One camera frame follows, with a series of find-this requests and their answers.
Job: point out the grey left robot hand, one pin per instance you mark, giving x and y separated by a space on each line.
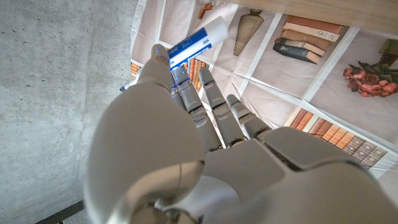
186 174

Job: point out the white blue marker pen body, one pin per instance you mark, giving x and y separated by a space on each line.
199 40

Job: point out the printed bookshelf backdrop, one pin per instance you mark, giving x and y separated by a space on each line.
280 81

